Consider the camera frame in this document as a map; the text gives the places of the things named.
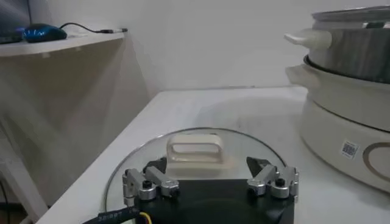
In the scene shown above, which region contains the black cable with adapter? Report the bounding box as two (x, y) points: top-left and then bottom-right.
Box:
(59, 22), (129, 34)

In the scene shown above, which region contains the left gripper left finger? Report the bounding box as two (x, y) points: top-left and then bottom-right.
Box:
(122, 156), (180, 208)

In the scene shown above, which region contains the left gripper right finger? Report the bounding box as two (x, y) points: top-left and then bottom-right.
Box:
(246, 156), (300, 203)

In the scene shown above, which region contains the glass lid with cream handle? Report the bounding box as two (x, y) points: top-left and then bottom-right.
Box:
(103, 127), (287, 214)

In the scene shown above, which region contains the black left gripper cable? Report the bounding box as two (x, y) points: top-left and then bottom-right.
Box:
(82, 206), (153, 224)

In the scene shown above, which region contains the white side desk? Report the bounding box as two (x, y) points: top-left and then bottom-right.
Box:
(0, 30), (129, 223)

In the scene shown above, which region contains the black monitor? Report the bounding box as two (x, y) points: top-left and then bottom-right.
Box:
(0, 0), (31, 45)

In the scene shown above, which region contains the perforated steel steamer basket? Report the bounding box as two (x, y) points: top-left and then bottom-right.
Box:
(283, 5), (390, 85)

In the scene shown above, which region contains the blue computer mouse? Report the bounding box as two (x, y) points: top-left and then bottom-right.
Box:
(23, 23), (68, 43)

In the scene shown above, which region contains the steel steamer pot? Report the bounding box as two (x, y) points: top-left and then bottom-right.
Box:
(285, 63), (390, 194)

